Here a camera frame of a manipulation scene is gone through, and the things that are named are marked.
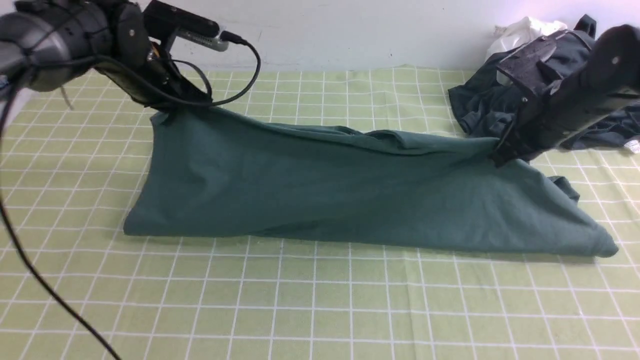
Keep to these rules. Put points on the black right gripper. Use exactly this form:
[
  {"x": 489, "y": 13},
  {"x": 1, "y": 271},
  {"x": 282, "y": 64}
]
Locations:
[{"x": 556, "y": 107}]

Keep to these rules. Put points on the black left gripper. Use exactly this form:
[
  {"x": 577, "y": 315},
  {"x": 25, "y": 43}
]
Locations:
[{"x": 141, "y": 41}]

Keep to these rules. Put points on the green long-sleeve top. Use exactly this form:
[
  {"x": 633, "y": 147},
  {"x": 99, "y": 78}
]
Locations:
[{"x": 215, "y": 173}]

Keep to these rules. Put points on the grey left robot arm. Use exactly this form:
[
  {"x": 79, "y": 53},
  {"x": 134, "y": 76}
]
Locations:
[{"x": 45, "y": 44}]

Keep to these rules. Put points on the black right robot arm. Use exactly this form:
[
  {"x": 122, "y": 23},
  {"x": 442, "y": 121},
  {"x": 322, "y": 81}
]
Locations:
[{"x": 555, "y": 108}]

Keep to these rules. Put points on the dark grey crumpled garment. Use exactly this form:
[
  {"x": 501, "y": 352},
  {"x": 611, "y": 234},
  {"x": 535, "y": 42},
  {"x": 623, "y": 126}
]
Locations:
[{"x": 488, "y": 101}]

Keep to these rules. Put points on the green checkered tablecloth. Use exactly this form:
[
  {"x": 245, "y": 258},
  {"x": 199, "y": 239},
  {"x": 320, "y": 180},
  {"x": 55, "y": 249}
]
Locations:
[{"x": 69, "y": 176}]

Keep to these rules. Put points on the white crumpled cloth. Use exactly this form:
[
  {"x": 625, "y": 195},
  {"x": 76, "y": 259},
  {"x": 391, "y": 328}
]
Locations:
[{"x": 521, "y": 32}]

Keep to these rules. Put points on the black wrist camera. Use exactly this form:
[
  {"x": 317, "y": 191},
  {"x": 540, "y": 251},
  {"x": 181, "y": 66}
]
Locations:
[{"x": 165, "y": 23}]

